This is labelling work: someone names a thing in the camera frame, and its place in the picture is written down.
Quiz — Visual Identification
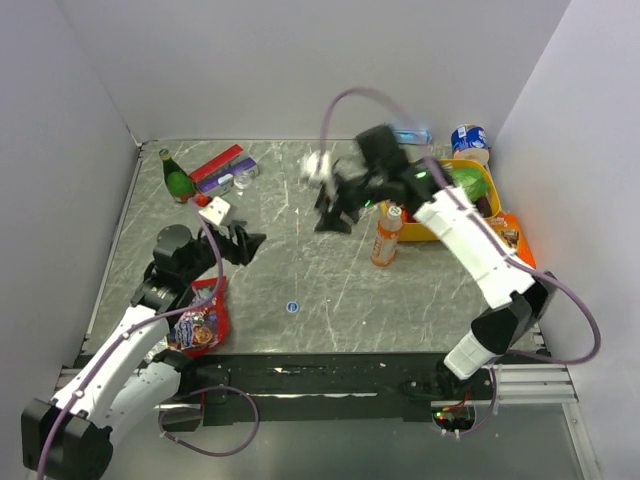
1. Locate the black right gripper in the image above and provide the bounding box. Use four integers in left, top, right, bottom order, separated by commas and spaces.
312, 170, 383, 238

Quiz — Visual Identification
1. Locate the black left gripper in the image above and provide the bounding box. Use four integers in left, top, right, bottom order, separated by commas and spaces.
181, 218, 265, 284

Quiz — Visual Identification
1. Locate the orange tea bottle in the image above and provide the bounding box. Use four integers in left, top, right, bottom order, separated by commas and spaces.
371, 206, 403, 267

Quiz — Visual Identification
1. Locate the white bottle cap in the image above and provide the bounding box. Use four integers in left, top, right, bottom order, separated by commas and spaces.
387, 205, 402, 218

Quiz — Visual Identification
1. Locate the blue bottle cap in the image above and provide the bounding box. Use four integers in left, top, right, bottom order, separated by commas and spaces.
286, 301, 299, 313

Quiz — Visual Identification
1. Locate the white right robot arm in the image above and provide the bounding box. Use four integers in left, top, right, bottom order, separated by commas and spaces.
300, 125, 554, 399

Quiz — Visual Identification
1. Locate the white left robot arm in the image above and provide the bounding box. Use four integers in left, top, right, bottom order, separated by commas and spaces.
21, 220, 266, 479

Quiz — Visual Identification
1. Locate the green glass bottle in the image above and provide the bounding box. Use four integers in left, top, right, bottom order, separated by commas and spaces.
159, 149, 197, 203

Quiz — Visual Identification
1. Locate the purple silver box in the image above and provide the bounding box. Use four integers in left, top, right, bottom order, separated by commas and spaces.
197, 158, 259, 196

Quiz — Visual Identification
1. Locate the yellow plastic basket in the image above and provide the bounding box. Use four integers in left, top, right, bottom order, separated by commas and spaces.
399, 159, 501, 243

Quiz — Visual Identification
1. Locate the red flat box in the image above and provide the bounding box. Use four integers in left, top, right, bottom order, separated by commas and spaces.
189, 144, 244, 183

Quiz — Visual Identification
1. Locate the red snack bag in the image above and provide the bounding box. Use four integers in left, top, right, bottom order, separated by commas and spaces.
144, 276, 230, 363

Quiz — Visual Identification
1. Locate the blue tissue pack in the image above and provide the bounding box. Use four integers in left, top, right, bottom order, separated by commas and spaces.
394, 129, 433, 145

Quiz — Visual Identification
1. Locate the green cabbage toy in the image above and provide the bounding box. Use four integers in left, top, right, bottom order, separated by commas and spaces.
450, 167, 490, 202

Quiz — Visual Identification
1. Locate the purple eggplant toy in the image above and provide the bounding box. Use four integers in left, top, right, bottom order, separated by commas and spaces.
475, 196, 492, 218

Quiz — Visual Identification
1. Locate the blue white can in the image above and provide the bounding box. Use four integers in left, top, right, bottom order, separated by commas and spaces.
451, 124, 490, 165

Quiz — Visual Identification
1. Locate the orange razor package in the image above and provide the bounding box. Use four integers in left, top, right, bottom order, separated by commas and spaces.
488, 211, 537, 269

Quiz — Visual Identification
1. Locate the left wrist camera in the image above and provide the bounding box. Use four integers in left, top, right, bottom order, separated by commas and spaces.
194, 194, 232, 227

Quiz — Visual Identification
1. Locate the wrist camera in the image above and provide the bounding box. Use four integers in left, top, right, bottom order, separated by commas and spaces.
300, 151, 334, 188
194, 194, 232, 227

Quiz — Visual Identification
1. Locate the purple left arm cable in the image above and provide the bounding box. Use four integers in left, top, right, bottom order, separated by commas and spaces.
35, 197, 226, 480

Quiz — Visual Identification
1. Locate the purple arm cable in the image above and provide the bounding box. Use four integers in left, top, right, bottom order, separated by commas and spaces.
35, 197, 226, 480
319, 87, 601, 365

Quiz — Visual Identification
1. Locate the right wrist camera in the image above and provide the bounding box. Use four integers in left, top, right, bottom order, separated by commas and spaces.
300, 151, 334, 188

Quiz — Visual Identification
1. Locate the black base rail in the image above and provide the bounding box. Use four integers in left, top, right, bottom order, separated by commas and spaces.
74, 352, 554, 426

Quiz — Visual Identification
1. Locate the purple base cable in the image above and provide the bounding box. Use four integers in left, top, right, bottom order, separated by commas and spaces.
158, 384, 260, 457

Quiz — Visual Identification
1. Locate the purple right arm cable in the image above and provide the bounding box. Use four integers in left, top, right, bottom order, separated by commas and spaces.
319, 87, 601, 365

